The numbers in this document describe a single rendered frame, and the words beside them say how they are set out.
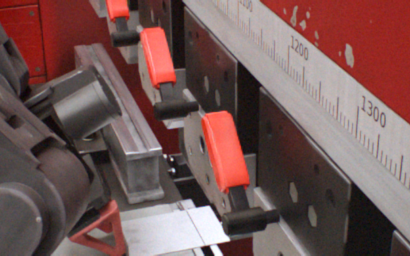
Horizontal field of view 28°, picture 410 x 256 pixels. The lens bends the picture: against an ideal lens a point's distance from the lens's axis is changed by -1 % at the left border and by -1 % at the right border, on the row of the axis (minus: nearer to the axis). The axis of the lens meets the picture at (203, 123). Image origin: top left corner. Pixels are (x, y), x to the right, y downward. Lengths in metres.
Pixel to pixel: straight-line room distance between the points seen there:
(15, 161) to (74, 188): 0.05
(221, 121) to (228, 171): 0.04
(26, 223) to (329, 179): 0.19
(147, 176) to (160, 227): 0.30
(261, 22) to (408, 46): 0.20
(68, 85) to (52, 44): 0.89
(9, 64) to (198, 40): 0.23
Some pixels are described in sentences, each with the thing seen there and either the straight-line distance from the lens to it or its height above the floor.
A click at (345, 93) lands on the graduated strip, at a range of 0.48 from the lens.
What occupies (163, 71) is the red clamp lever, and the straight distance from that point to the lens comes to 0.78.
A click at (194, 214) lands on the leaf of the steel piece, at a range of 1.08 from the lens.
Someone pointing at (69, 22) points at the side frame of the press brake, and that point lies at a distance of 1.78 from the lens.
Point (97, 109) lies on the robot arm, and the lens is 0.89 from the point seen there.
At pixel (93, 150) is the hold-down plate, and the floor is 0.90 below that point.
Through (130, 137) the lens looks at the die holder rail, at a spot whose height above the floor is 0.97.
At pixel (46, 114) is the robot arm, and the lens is 0.90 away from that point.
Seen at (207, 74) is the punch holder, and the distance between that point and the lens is 0.73.
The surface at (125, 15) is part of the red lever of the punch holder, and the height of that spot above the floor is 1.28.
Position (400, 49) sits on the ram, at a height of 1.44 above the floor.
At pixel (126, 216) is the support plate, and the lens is 1.08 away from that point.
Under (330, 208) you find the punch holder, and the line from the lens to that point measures 0.52.
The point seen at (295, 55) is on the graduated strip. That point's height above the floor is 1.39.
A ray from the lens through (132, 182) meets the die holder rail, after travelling 1.34.
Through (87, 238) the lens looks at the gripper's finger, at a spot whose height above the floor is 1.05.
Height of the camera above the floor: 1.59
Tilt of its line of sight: 26 degrees down
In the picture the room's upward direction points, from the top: 1 degrees counter-clockwise
